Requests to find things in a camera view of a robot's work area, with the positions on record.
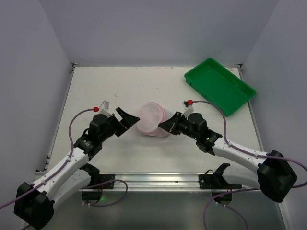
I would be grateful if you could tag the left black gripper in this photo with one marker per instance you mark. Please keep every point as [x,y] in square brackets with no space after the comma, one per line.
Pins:
[119,125]

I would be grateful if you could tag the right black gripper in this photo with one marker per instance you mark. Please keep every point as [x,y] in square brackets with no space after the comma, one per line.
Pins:
[177,122]

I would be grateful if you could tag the white mesh laundry bag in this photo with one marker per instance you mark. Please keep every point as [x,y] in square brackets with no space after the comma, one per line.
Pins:
[151,115]

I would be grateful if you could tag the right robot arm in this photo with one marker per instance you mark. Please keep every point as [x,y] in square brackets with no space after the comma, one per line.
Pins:
[268,172]

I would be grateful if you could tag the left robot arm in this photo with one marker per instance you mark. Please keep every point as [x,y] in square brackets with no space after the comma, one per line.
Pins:
[36,202]

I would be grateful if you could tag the green plastic tray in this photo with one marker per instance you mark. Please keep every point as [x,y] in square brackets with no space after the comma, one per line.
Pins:
[219,86]

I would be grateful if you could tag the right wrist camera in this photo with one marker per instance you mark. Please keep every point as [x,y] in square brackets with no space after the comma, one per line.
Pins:
[188,108]

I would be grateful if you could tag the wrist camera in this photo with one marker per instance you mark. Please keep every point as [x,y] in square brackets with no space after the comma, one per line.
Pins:
[188,108]
[103,109]

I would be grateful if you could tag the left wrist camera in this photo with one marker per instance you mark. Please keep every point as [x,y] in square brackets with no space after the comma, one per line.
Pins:
[103,109]

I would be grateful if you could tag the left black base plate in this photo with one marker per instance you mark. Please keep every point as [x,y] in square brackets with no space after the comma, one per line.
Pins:
[106,179]

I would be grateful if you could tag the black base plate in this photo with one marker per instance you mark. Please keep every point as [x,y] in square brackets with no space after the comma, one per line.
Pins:
[106,179]
[206,180]

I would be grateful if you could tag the aluminium mounting rail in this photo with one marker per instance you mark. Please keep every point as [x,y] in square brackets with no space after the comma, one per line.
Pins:
[170,182]

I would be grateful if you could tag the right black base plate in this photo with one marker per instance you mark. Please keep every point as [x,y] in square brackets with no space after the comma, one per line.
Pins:
[206,180]

